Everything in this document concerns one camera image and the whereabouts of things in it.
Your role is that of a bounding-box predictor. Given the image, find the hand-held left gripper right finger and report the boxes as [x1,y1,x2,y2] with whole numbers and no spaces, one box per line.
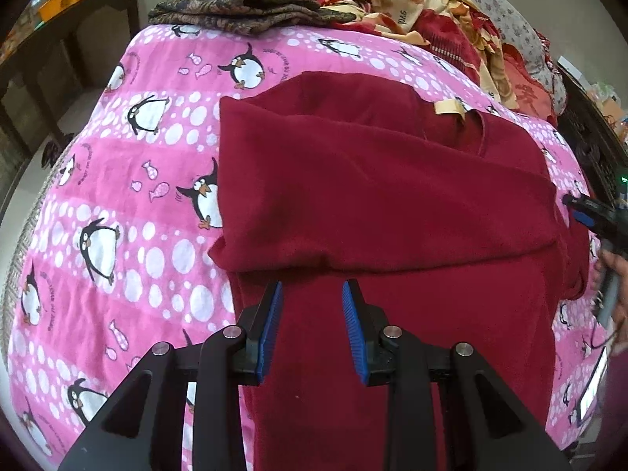
[342,279,573,471]

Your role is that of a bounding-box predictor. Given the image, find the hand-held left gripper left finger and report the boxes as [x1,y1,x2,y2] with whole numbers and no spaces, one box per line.
[58,281,285,471]

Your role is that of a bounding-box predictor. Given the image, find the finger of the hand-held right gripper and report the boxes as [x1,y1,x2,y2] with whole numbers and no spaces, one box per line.
[562,193,612,230]

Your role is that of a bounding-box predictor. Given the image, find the maroon knit sweater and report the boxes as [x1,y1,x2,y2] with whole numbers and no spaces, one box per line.
[208,71,597,471]

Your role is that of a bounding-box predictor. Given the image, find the person's right hand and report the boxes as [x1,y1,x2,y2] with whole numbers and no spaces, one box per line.
[595,249,628,322]

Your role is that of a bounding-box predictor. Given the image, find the dark carved wooden headboard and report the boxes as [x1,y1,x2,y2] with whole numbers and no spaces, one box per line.
[557,61,628,207]

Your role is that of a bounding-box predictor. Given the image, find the clutter of small packets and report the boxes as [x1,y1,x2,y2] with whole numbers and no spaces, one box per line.
[589,81,628,141]

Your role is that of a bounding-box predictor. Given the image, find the white smartphone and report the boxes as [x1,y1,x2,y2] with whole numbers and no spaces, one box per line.
[578,347,610,425]

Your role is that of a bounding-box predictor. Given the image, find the white cardboard box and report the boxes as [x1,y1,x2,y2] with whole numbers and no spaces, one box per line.
[557,56,586,80]

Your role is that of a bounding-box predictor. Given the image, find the pink penguin print blanket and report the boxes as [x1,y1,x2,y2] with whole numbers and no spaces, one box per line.
[0,24,612,471]

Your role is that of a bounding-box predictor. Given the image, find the grey floral pillow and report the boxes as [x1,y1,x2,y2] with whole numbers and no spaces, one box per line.
[267,0,567,113]

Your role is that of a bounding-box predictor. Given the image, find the red and yellow floral quilt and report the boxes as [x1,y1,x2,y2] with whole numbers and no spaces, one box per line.
[282,0,557,123]

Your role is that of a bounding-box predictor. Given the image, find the dark slipper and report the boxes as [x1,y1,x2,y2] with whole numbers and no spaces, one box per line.
[40,141,66,168]

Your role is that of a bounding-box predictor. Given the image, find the folded brown patterned cloth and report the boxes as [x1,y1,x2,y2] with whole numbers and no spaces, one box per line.
[148,0,354,37]

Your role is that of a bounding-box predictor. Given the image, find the dark wooden table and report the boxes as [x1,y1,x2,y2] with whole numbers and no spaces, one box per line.
[0,0,141,158]

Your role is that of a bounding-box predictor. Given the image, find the orange plastic bowl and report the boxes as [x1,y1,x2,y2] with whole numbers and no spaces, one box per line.
[38,0,91,20]

